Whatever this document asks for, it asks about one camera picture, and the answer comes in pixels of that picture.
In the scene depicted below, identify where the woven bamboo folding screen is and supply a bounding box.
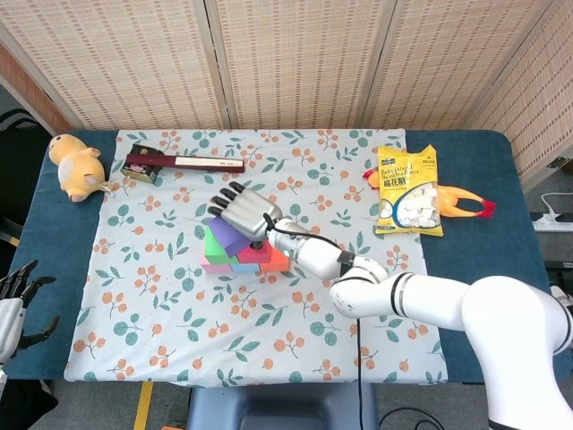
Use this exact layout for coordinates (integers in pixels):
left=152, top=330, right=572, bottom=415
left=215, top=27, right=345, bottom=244
left=0, top=0, right=573, bottom=189

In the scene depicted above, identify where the black floor cable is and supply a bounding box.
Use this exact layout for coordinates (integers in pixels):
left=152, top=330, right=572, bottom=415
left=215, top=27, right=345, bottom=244
left=380, top=406, right=447, bottom=430

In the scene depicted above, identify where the yellow marshmallow bag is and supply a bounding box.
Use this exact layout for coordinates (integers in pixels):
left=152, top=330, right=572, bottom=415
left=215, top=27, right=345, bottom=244
left=374, top=143, right=444, bottom=237

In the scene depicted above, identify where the long dark red box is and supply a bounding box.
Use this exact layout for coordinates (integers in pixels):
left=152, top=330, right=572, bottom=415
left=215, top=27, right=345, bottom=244
left=124, top=151, right=246, bottom=175

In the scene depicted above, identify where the white charger cable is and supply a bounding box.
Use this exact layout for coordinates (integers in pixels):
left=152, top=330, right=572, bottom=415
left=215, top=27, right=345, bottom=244
left=540, top=192, right=573, bottom=217

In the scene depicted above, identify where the black chair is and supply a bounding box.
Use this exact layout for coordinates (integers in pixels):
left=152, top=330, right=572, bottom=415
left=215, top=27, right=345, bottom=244
left=0, top=109, right=55, bottom=252

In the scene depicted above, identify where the floral printed tablecloth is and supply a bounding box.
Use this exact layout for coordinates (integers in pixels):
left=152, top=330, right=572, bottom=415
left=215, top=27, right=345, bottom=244
left=64, top=128, right=449, bottom=389

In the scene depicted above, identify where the white and black shoe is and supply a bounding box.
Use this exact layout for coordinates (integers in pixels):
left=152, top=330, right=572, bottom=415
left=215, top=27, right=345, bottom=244
left=549, top=285, right=573, bottom=314

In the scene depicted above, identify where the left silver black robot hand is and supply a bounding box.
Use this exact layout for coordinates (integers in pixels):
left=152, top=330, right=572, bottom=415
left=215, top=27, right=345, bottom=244
left=0, top=259, right=61, bottom=364

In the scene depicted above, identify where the purple foam cube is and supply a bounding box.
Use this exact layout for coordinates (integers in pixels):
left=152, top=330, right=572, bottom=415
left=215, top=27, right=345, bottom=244
left=209, top=216, right=254, bottom=258

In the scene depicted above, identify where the yellow rubber chicken toy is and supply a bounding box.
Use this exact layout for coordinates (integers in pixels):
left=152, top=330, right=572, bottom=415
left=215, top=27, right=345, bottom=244
left=362, top=168, right=497, bottom=220

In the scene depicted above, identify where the pink foam cube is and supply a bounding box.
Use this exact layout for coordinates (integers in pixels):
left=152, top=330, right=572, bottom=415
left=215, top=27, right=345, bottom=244
left=200, top=254, right=234, bottom=274

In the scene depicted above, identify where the red foam cube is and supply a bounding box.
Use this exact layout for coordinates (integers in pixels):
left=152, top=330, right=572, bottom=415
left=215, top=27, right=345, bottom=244
left=235, top=239, right=272, bottom=264

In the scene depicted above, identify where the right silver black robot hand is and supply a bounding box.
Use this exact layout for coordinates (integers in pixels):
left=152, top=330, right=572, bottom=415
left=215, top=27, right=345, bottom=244
left=207, top=181, right=284, bottom=251

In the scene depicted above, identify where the yellow plush animal toy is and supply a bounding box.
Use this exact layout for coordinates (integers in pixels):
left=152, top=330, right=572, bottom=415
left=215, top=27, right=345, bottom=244
left=47, top=133, right=118, bottom=204

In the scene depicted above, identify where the small metal tin box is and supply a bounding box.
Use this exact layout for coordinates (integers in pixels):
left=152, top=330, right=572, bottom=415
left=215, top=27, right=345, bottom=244
left=119, top=143, right=162, bottom=185

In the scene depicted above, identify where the green foam cube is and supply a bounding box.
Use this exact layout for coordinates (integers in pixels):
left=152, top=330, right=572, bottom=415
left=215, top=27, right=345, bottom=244
left=203, top=225, right=238, bottom=265

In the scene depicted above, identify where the white power strip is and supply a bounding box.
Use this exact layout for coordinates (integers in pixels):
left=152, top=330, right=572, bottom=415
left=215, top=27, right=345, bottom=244
left=530, top=212, right=573, bottom=233

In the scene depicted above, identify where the orange foam cube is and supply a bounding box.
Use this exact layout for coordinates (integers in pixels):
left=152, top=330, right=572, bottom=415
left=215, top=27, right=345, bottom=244
left=259, top=244, right=291, bottom=273

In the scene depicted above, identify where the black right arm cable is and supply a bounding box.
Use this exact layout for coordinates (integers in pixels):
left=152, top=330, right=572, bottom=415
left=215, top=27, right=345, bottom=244
left=261, top=212, right=364, bottom=430

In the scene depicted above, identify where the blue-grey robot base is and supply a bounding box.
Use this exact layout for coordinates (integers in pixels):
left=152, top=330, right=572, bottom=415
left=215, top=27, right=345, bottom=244
left=185, top=383, right=380, bottom=430

